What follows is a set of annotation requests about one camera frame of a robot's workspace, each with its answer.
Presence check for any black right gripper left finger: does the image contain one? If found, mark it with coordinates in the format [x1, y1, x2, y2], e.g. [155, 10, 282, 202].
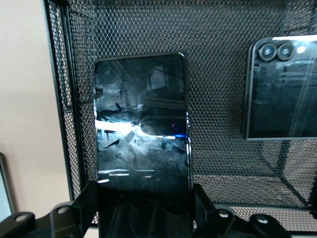
[0, 181, 100, 238]

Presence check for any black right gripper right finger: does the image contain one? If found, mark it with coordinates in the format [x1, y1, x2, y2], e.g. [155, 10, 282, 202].
[193, 183, 292, 238]

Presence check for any small black flip phone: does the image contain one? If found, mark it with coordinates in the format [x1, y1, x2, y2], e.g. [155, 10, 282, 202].
[244, 34, 317, 141]

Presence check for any black slab smartphone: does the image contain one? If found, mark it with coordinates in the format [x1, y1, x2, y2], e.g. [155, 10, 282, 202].
[93, 51, 194, 238]

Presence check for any silver laptop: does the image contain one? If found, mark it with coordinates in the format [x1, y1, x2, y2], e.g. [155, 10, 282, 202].
[0, 152, 14, 219]

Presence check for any black wire mesh basket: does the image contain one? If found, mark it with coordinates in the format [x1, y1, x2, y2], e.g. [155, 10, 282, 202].
[44, 0, 317, 233]

